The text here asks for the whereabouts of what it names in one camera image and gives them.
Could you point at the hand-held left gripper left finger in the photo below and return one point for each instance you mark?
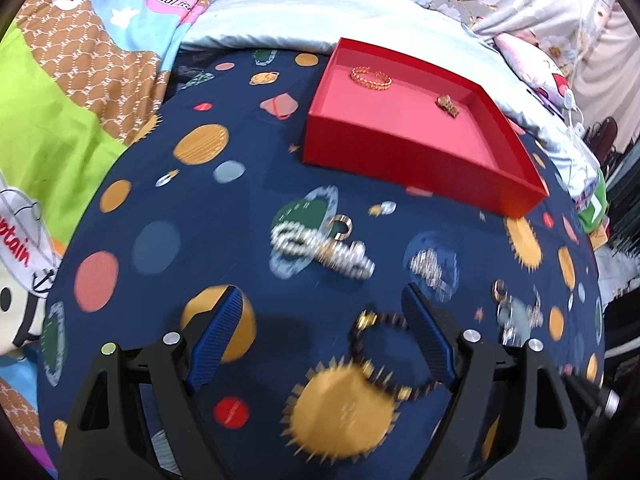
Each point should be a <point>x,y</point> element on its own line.
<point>216,340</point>

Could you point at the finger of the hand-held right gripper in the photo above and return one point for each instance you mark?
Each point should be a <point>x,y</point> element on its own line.
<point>592,397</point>

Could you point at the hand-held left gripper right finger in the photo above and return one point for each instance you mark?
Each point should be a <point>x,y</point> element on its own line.
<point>431,342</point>

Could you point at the red cardboard box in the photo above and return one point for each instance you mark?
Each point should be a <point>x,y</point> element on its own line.
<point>400,125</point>

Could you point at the green box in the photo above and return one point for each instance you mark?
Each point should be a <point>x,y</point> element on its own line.
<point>594,210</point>

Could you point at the blue planet print blanket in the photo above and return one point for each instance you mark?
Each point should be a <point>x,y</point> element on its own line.
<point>250,135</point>

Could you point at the gold earring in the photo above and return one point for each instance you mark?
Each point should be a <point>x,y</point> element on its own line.
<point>447,105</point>

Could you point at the cartoon print blanket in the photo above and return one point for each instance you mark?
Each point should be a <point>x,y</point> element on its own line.
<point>75,110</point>

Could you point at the pink cartoon pillow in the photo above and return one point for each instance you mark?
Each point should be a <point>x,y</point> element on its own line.
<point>525,60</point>

